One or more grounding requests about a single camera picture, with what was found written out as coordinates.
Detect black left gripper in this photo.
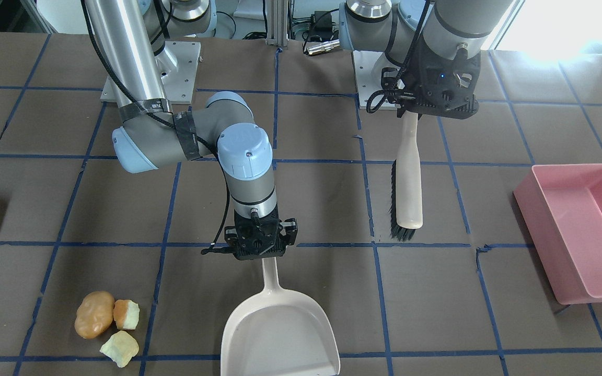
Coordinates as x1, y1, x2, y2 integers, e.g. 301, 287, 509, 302
382, 41, 480, 120

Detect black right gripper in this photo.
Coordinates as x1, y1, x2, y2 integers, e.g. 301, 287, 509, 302
224, 208, 298, 260

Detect brown toy potato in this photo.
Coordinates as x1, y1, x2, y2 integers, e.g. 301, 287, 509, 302
74, 291, 115, 339

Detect cream hand brush dark bristles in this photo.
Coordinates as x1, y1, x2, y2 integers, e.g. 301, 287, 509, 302
390, 112, 423, 241

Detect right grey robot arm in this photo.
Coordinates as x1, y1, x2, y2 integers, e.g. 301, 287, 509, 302
80, 1, 298, 260

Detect large bread chunk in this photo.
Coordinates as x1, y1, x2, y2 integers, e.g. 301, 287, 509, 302
99, 331, 140, 368

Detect pink plastic bin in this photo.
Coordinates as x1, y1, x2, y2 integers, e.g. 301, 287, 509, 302
514, 163, 602, 304

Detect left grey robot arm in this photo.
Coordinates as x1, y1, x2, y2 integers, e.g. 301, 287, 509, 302
339, 1, 511, 120

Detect cream plastic dustpan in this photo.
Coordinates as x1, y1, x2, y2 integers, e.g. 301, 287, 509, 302
220, 257, 341, 375

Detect small bread chunk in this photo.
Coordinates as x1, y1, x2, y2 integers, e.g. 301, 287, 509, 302
113, 299, 140, 331

